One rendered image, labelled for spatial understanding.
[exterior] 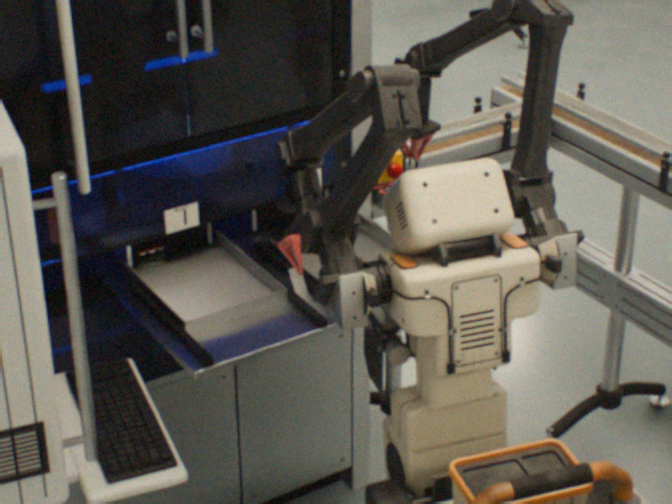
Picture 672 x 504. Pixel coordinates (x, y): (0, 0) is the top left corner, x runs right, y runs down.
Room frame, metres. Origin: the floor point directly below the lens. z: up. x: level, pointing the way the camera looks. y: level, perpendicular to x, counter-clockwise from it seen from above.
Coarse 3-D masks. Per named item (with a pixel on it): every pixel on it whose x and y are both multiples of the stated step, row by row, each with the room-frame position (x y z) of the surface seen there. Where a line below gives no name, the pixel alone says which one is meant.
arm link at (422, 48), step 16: (496, 0) 2.57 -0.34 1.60; (512, 0) 2.53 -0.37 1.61; (480, 16) 2.66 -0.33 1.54; (496, 16) 2.56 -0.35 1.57; (448, 32) 2.74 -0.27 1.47; (464, 32) 2.69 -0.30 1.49; (480, 32) 2.64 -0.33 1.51; (496, 32) 2.61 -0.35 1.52; (416, 48) 2.81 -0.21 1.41; (432, 48) 2.77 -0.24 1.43; (448, 48) 2.73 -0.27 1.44; (464, 48) 2.69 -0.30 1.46; (432, 64) 2.77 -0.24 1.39; (448, 64) 2.79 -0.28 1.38
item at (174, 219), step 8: (176, 208) 2.76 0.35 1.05; (184, 208) 2.77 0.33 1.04; (192, 208) 2.78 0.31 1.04; (168, 216) 2.75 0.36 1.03; (176, 216) 2.76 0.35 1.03; (192, 216) 2.78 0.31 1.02; (168, 224) 2.75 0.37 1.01; (176, 224) 2.76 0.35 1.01; (192, 224) 2.78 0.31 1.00; (168, 232) 2.75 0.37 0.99
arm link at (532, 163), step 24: (528, 0) 2.51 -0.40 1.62; (552, 0) 2.53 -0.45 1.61; (528, 24) 2.50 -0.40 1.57; (552, 24) 2.47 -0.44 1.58; (528, 48) 2.50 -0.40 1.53; (552, 48) 2.46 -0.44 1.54; (528, 72) 2.48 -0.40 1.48; (552, 72) 2.46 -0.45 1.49; (528, 96) 2.46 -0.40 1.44; (552, 96) 2.45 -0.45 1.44; (528, 120) 2.44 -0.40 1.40; (528, 144) 2.42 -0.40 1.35; (528, 168) 2.40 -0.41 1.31; (552, 192) 2.42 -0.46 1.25
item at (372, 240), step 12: (360, 216) 2.97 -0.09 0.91; (360, 228) 2.96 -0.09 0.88; (372, 228) 2.92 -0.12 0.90; (360, 240) 2.90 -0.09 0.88; (372, 240) 2.90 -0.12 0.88; (384, 240) 2.88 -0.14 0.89; (276, 252) 2.82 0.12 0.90; (360, 252) 2.84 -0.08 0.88; (372, 252) 2.84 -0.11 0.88; (312, 264) 2.78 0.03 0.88; (312, 276) 2.67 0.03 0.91
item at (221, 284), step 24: (216, 240) 2.90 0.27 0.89; (120, 264) 2.77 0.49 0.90; (168, 264) 2.79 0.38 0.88; (192, 264) 2.79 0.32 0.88; (216, 264) 2.79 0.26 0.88; (240, 264) 2.79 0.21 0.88; (144, 288) 2.65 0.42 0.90; (168, 288) 2.68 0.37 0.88; (192, 288) 2.68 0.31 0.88; (216, 288) 2.67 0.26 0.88; (240, 288) 2.67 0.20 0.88; (264, 288) 2.67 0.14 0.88; (168, 312) 2.55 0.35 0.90; (192, 312) 2.57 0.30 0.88; (216, 312) 2.52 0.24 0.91; (240, 312) 2.55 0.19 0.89
